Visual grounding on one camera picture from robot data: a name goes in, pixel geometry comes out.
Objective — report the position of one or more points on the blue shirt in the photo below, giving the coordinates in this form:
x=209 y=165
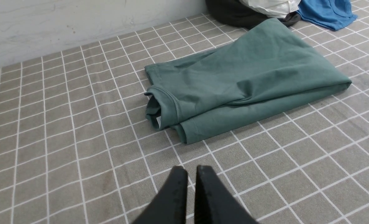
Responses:
x=330 y=14

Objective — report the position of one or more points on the green long sleeve shirt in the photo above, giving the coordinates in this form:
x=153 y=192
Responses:
x=265 y=72

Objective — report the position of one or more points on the white shirt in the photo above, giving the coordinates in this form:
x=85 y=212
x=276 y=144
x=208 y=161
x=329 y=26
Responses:
x=273 y=8

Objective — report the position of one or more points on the beige checkered tablecloth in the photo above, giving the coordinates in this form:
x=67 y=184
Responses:
x=75 y=146

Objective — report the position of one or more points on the black garment under pile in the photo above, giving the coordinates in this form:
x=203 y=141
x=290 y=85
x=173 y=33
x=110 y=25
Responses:
x=234 y=13

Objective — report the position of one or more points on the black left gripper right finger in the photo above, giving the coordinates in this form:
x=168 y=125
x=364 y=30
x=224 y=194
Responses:
x=213 y=202

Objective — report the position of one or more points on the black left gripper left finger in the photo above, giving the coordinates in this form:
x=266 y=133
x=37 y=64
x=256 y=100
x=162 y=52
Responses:
x=169 y=204

